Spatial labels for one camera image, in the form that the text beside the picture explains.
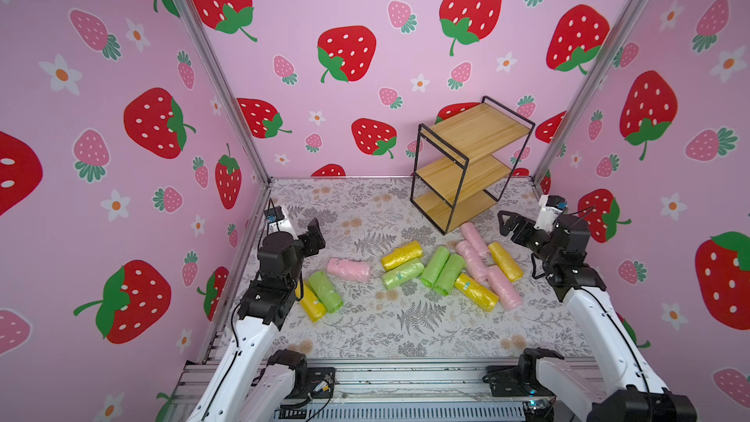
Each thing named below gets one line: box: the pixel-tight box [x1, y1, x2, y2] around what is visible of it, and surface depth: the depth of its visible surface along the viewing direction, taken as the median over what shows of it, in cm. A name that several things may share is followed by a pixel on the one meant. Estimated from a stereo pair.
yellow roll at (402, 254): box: [381, 240, 423, 271], surface depth 96 cm
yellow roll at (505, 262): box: [488, 242, 525, 283], surface depth 95 cm
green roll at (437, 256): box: [419, 245, 451, 289], surface depth 94 cm
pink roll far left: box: [326, 256, 372, 284], surface depth 92 cm
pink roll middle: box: [456, 240, 491, 288], surface depth 94 cm
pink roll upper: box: [460, 222, 492, 263], surface depth 100 cm
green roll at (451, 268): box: [434, 253, 466, 297], surface depth 92 cm
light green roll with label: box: [381, 258, 425, 290], surface depth 92 cm
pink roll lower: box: [486, 265, 524, 312], surface depth 91 cm
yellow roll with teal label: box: [454, 272, 500, 313], surface depth 88 cm
